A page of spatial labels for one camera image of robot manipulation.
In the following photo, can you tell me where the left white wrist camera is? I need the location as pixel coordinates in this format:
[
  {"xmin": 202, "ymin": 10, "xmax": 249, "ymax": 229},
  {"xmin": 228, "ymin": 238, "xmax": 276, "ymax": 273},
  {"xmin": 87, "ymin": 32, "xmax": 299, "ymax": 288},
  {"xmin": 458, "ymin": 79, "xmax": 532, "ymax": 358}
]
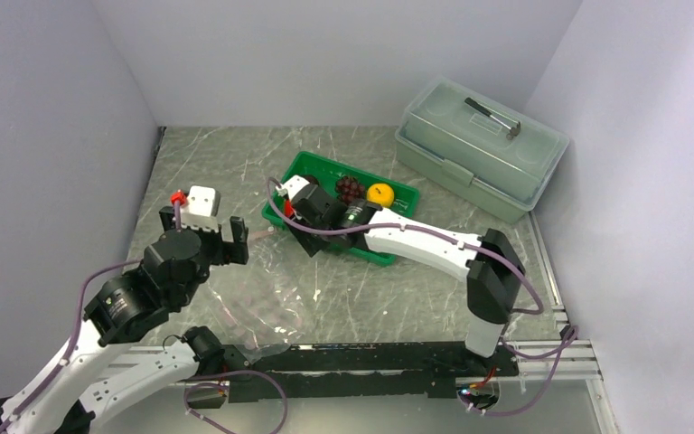
[{"xmin": 170, "ymin": 185, "xmax": 220, "ymax": 232}]

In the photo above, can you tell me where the yellow orange fruit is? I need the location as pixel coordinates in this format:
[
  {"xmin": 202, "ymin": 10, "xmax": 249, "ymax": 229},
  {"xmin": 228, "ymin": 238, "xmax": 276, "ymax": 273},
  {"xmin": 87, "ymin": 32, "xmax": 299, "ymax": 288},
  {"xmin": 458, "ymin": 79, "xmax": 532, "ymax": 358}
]
[{"xmin": 365, "ymin": 183, "xmax": 395, "ymax": 208}]

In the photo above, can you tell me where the green plastic tray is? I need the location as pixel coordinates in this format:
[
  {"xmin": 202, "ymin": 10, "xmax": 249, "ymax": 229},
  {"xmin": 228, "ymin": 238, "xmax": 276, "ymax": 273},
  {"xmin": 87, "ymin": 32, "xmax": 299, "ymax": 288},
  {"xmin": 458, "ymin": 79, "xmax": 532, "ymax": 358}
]
[{"xmin": 261, "ymin": 151, "xmax": 420, "ymax": 267}]

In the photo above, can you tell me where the clear zip top bag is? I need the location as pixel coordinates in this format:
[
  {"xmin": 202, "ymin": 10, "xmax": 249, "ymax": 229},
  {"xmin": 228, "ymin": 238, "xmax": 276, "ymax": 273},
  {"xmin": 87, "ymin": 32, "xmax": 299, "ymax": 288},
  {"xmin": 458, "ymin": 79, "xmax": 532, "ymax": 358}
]
[{"xmin": 201, "ymin": 226, "xmax": 314, "ymax": 363}]

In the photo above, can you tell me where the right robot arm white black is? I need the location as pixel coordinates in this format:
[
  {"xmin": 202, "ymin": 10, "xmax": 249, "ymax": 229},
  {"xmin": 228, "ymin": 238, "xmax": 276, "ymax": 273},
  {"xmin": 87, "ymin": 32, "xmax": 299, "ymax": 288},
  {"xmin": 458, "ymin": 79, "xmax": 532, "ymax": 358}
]
[{"xmin": 276, "ymin": 176, "xmax": 527, "ymax": 375}]

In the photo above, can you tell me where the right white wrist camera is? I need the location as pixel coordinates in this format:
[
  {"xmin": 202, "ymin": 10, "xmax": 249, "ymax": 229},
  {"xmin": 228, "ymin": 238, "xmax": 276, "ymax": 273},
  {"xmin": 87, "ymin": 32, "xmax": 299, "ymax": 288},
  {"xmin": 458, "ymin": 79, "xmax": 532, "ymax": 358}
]
[{"xmin": 276, "ymin": 175, "xmax": 312, "ymax": 199}]

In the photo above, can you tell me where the purple grape bunch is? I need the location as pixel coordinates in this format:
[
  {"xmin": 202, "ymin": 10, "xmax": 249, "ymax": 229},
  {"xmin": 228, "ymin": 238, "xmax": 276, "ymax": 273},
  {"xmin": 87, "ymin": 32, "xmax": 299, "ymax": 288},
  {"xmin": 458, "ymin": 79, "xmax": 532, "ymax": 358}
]
[{"xmin": 334, "ymin": 175, "xmax": 366, "ymax": 205}]

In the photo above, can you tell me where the pale green lidded storage box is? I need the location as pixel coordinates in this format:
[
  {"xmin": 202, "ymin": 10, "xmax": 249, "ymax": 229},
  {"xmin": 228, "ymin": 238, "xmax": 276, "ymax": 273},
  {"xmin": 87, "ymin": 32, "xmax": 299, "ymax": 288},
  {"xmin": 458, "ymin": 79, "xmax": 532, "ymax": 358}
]
[{"xmin": 395, "ymin": 77, "xmax": 570, "ymax": 223}]

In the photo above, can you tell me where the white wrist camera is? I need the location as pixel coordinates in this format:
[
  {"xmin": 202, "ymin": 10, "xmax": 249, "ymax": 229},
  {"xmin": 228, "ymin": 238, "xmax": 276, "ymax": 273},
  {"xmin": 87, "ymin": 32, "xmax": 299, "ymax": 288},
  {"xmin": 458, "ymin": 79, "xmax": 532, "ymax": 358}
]
[
  {"xmin": 170, "ymin": 185, "xmax": 220, "ymax": 232},
  {"xmin": 276, "ymin": 175, "xmax": 312, "ymax": 199}
]

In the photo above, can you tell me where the aluminium frame rail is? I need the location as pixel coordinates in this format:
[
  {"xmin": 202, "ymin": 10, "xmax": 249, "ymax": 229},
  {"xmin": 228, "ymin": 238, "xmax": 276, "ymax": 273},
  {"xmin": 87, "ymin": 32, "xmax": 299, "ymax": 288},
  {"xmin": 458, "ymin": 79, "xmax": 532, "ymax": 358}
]
[{"xmin": 77, "ymin": 215, "xmax": 617, "ymax": 434}]

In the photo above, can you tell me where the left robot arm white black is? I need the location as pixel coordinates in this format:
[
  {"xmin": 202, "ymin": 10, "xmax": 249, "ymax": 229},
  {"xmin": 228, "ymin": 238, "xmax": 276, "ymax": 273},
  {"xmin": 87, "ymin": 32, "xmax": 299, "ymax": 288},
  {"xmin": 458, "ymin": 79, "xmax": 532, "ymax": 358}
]
[{"xmin": 0, "ymin": 207, "xmax": 249, "ymax": 433}]

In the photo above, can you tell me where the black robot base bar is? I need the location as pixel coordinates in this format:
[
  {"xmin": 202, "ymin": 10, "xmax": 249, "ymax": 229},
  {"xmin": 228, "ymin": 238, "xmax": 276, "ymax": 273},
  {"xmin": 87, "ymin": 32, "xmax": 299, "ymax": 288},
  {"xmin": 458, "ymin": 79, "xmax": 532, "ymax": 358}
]
[{"xmin": 196, "ymin": 341, "xmax": 519, "ymax": 403}]

